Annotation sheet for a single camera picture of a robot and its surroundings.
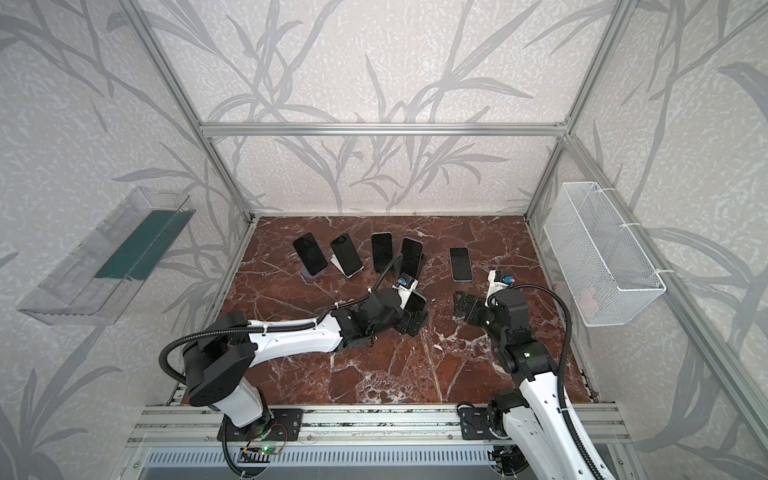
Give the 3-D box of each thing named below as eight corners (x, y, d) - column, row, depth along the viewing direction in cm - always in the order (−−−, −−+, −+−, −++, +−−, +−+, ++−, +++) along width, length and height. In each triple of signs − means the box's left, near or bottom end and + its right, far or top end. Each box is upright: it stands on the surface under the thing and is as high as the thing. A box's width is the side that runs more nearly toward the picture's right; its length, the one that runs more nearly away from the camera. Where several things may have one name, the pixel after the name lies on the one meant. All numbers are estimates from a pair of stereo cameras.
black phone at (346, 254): (345, 278, 104) (339, 256, 94) (335, 262, 108) (329, 240, 98) (362, 269, 106) (358, 248, 96) (352, 254, 110) (347, 232, 101)
